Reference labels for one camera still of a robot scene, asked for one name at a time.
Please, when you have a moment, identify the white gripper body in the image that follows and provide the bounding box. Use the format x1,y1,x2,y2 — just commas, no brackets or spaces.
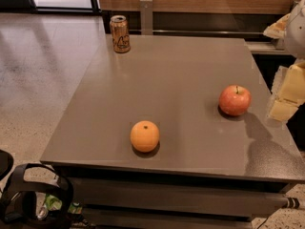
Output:
284,0,305,59

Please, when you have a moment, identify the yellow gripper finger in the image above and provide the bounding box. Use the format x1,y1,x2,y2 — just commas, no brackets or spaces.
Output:
267,61,305,122
263,13,290,39

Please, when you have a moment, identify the orange fruit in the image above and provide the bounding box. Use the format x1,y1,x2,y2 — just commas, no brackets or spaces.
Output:
130,120,160,153

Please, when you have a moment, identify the orange soda can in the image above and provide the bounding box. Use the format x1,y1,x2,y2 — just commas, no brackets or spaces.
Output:
110,15,131,53

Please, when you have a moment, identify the red apple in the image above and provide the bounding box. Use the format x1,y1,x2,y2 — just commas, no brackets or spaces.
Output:
218,85,252,116

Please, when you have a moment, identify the grey table cabinet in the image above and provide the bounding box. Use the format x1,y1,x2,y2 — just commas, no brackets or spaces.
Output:
42,35,305,229

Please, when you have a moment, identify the green packet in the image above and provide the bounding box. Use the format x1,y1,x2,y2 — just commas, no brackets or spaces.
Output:
44,194,82,215

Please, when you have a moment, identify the black chair edge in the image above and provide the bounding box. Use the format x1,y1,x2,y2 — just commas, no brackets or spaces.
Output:
0,150,13,180

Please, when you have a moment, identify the left metal wall bracket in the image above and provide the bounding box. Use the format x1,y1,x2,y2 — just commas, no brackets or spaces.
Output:
140,0,153,35

